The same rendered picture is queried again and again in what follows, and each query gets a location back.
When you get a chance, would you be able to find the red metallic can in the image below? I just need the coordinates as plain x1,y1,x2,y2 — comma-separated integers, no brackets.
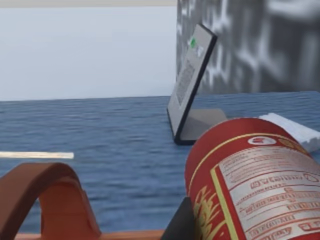
184,117,320,240

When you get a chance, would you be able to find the brown basket with handle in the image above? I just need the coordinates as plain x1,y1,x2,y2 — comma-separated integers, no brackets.
0,162,166,240

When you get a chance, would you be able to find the white ridged block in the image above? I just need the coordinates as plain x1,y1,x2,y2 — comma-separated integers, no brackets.
258,112,320,153

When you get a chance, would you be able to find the pale wooden stick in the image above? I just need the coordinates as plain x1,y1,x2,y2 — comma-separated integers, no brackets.
0,151,75,160

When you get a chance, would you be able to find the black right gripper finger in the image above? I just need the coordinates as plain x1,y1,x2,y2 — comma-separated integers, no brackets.
162,197,198,240

